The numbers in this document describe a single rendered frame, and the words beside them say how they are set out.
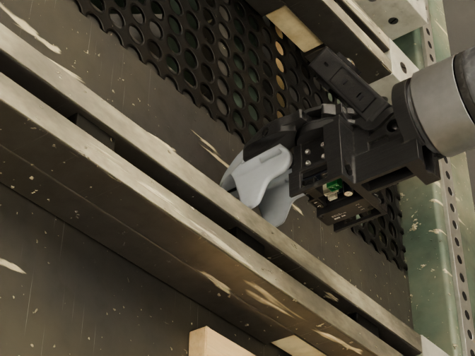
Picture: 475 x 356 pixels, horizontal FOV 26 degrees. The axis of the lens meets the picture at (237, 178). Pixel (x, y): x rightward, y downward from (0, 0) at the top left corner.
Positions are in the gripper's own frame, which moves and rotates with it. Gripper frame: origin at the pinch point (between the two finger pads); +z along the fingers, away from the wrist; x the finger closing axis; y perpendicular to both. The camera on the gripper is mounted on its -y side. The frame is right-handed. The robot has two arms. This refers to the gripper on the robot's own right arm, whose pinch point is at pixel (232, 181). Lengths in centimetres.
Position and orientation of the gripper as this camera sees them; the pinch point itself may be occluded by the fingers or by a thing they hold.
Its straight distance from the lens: 94.8
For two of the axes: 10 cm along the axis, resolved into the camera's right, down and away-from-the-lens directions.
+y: -0.1, 8.1, -5.8
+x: 6.0, 4.7, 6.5
